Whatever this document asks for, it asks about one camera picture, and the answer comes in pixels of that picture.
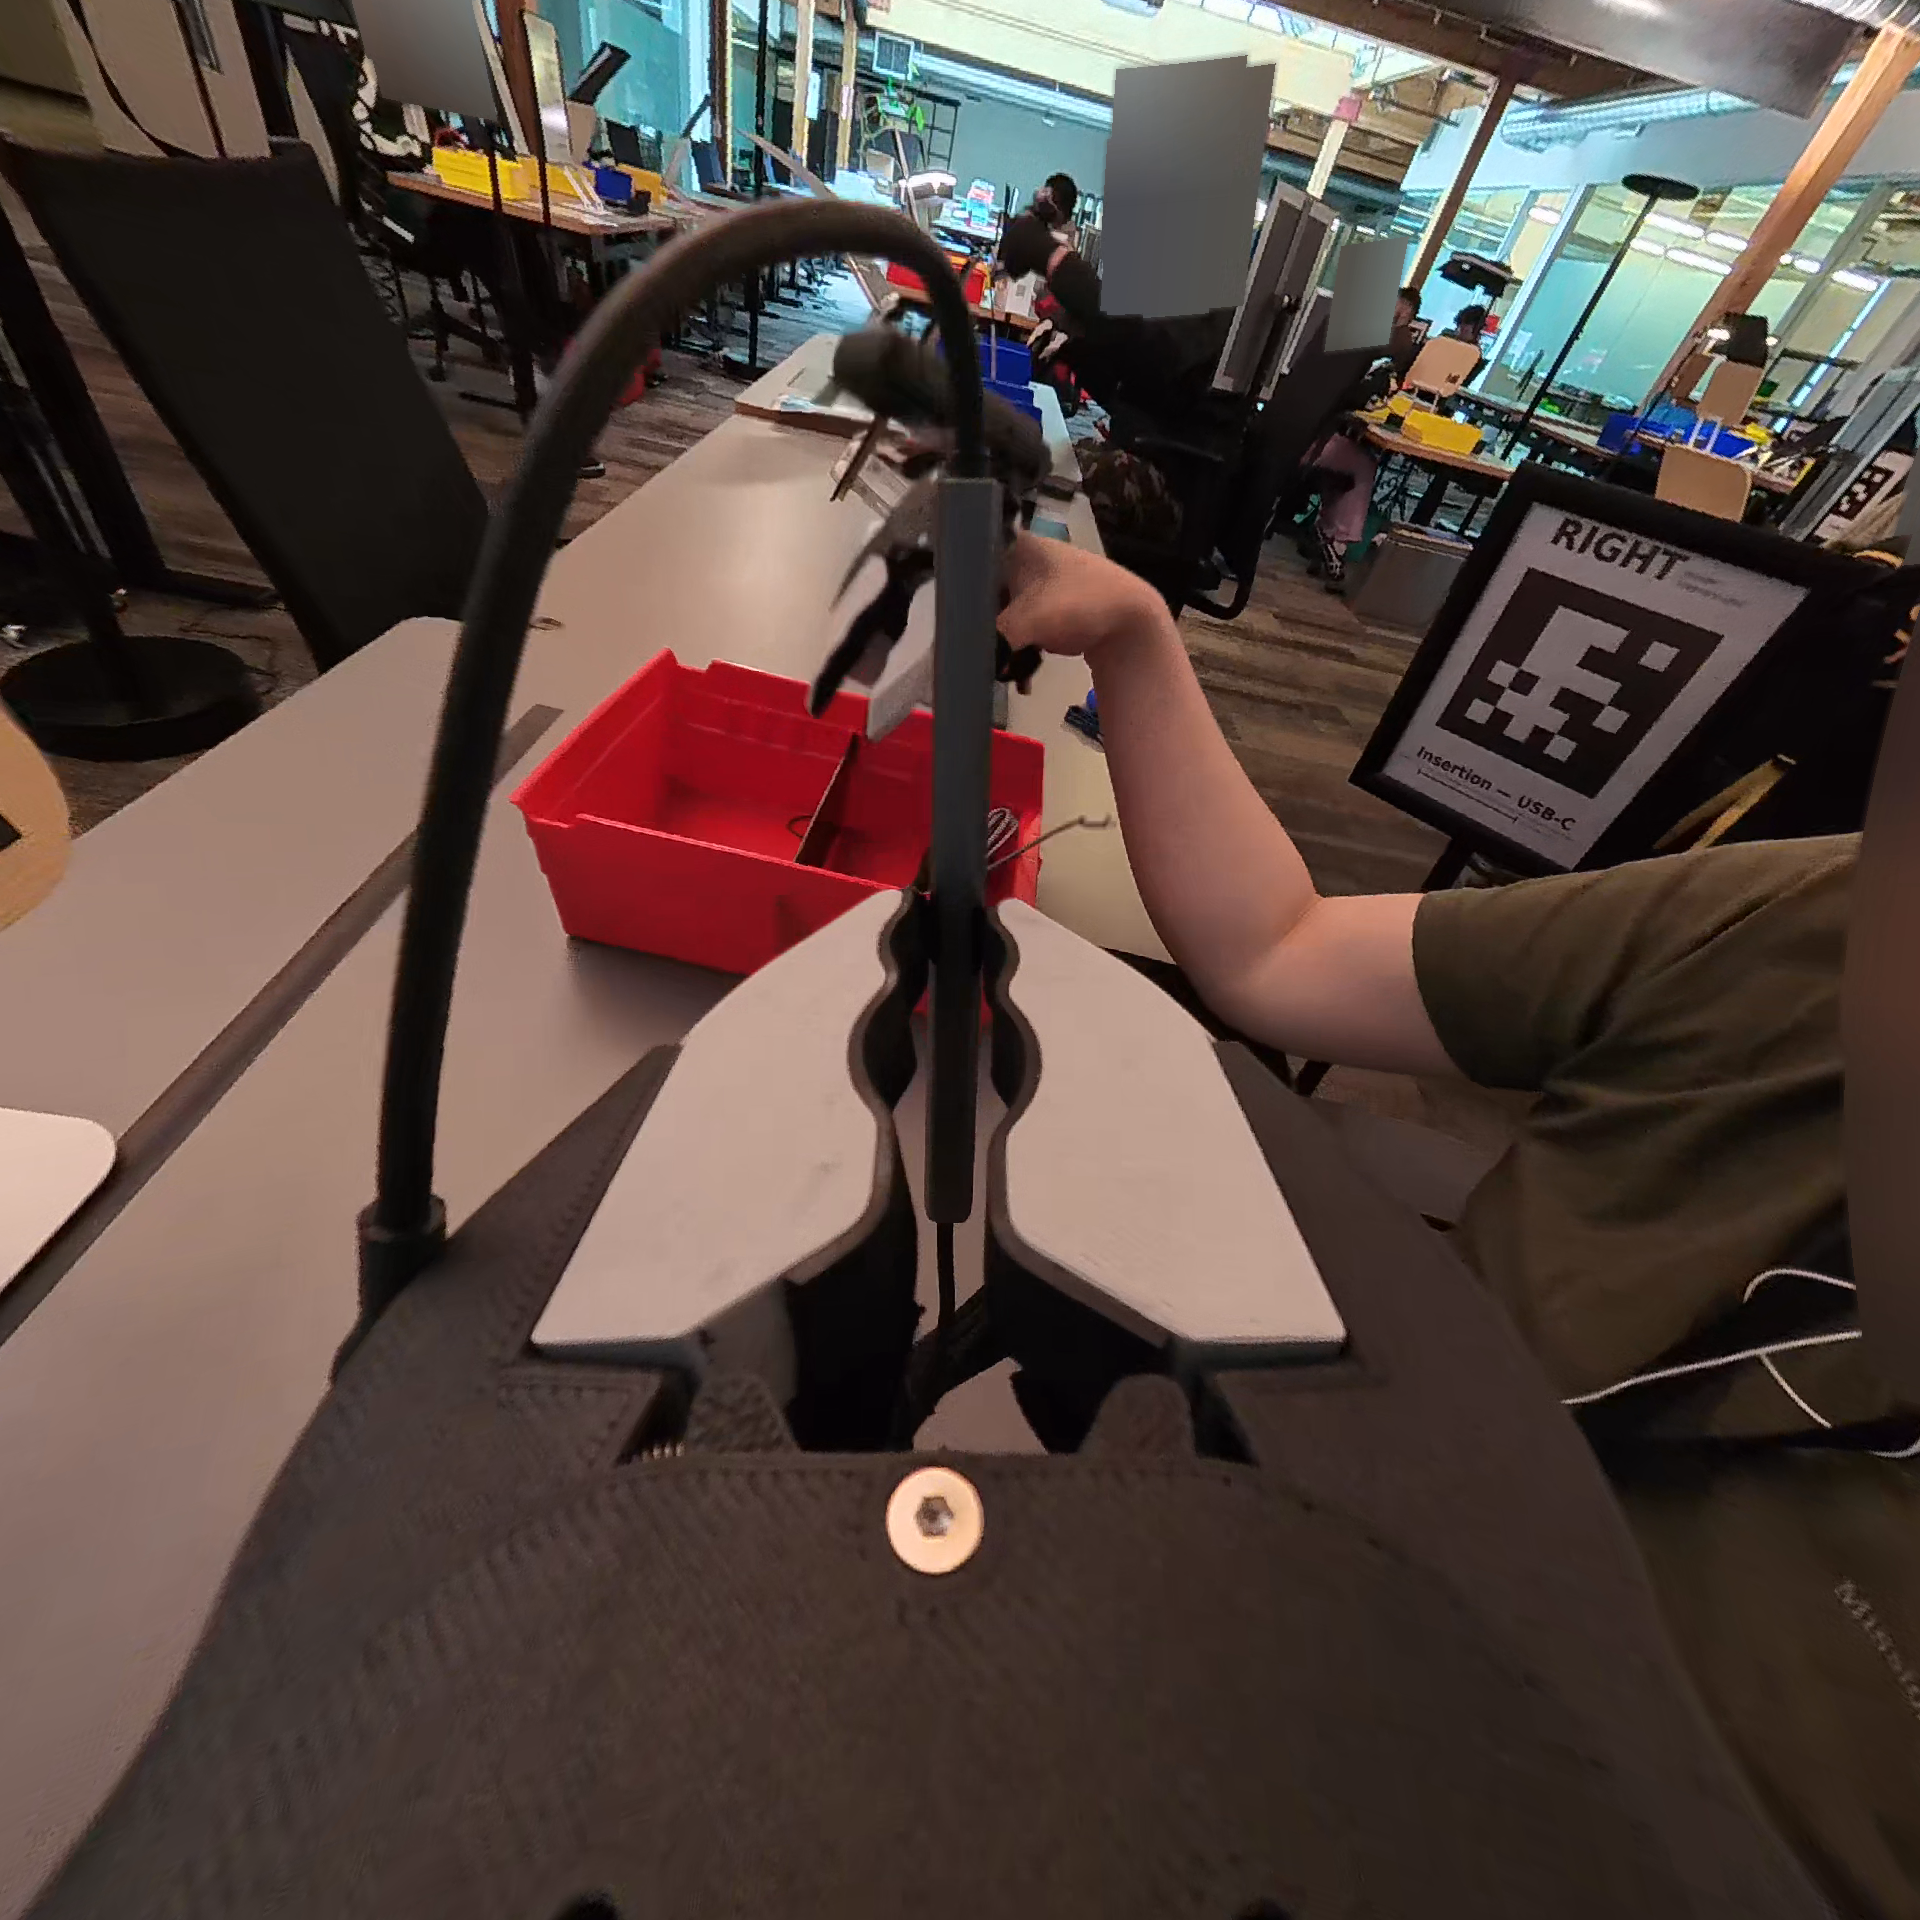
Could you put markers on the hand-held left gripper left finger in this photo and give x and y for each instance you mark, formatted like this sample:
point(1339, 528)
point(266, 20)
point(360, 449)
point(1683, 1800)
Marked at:
point(720, 1155)

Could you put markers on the row of yellow bins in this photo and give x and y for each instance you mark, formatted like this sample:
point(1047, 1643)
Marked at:
point(481, 166)

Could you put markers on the white tablet stand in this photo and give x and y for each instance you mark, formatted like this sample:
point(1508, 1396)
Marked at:
point(44, 1185)

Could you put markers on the blue storage bin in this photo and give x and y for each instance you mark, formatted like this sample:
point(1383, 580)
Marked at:
point(1004, 364)

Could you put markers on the red plastic bin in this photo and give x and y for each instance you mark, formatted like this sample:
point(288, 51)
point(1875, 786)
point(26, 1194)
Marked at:
point(675, 869)

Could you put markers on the person's right hand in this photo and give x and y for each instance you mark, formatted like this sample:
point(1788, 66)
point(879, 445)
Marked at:
point(1079, 598)

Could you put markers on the black bin divider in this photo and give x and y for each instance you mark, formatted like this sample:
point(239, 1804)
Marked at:
point(839, 819)

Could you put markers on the black office chair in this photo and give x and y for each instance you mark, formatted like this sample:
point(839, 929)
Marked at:
point(1231, 451)

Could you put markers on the black-framed marker sign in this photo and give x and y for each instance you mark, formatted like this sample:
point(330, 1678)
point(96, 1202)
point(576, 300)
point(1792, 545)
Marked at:
point(1588, 674)

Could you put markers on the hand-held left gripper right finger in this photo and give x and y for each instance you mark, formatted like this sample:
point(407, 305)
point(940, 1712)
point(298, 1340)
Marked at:
point(1154, 1170)

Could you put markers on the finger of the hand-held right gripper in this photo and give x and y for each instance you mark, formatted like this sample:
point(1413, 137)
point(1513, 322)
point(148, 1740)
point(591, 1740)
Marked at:
point(908, 674)
point(858, 629)

